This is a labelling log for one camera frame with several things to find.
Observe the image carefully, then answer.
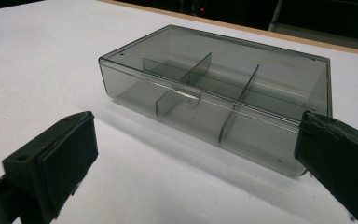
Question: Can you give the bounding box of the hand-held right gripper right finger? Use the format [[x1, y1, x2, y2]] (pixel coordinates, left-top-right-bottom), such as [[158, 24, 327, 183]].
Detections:
[[293, 110, 358, 224]]

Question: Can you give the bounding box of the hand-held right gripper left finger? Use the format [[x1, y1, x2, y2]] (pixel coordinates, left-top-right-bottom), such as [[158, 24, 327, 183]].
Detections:
[[2, 110, 100, 224]]

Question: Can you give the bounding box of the smoky clear plastic compartment box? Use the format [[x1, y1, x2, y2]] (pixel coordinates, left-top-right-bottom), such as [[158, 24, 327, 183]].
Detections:
[[98, 23, 334, 178]]

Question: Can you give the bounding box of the white board sheet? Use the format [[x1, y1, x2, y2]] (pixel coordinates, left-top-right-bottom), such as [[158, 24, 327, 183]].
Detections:
[[0, 0, 358, 224]]

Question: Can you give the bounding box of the white desk frame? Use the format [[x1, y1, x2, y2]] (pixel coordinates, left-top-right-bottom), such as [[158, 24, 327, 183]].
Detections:
[[267, 0, 285, 32]]

